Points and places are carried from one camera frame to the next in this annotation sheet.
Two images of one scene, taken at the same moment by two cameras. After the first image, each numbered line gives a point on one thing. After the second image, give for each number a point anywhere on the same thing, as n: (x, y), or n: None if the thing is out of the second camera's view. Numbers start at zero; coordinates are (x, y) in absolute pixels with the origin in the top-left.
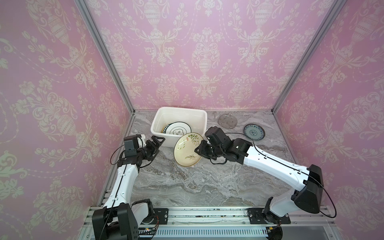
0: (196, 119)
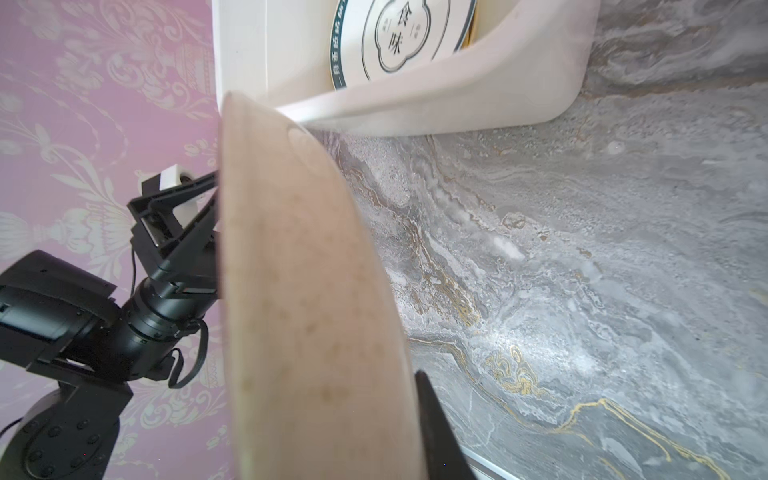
0: (530, 64)
